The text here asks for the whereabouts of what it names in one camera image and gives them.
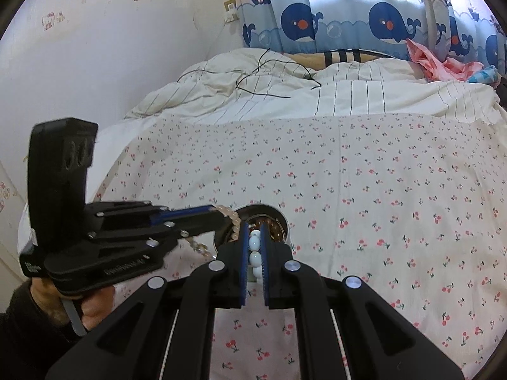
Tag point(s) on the striped cream duvet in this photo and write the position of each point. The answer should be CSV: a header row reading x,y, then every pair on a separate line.
x,y
376,95

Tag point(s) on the pink cloth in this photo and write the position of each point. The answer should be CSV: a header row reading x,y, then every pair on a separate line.
x,y
431,61

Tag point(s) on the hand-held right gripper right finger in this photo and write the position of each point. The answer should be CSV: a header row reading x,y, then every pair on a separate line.
x,y
264,261

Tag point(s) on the wall socket with charger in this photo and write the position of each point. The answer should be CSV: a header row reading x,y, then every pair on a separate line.
x,y
231,11

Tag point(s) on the whale print curtain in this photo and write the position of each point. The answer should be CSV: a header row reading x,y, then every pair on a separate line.
x,y
356,16

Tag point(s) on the person's left hand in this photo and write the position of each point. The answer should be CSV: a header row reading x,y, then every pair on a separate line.
x,y
95,304

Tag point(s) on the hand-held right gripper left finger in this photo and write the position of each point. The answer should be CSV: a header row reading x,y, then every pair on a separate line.
x,y
242,261

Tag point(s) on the person's left forearm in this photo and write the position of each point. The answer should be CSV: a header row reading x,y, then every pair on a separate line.
x,y
27,344

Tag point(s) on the cherry print bed sheet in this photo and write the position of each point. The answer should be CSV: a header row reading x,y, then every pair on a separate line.
x,y
376,225

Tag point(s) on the light blue packet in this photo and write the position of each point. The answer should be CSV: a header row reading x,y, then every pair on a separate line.
x,y
485,75

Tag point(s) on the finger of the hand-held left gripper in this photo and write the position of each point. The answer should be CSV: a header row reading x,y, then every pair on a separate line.
x,y
190,213
166,235

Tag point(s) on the striped tan pillow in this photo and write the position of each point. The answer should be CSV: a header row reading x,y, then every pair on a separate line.
x,y
313,60

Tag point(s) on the round metal bowl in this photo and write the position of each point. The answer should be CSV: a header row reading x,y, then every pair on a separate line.
x,y
283,221

